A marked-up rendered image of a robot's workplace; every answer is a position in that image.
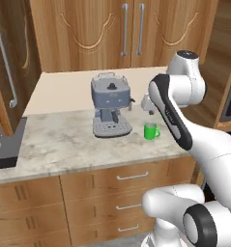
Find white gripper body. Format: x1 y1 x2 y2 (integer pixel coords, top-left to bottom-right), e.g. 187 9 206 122
140 93 159 114

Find green mug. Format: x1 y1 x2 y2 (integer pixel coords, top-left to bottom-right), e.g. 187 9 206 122
143 122 161 141

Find tall wooden oven cabinet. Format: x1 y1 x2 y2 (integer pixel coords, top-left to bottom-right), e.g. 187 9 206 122
213 51 231 132

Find open wooden cabinet door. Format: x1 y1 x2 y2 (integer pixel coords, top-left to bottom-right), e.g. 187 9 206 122
0 0 43 137

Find grey espresso coffee machine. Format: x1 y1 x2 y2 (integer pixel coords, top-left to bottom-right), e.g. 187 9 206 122
90 72 136 139

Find wooden drawer front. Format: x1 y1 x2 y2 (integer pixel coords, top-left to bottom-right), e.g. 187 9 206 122
0 202 70 241
0 176 65 216
0 229 72 247
59 157 197 203
68 214 156 247
63 188 159 227

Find black hob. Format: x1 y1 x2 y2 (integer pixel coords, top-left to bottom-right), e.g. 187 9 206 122
0 117 28 172

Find silver drawer handle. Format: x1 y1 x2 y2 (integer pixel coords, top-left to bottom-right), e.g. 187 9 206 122
117 223 140 233
115 203 144 211
115 171 150 181

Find silver cabinet door handle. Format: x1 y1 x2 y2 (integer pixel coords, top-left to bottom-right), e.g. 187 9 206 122
120 2 130 58
136 2 146 57

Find wooden wall cabinet door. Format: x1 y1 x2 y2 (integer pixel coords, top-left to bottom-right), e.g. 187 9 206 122
130 0 219 69
29 0 133 73

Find long silver door handle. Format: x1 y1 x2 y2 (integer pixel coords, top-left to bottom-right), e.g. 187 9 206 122
0 17 18 109

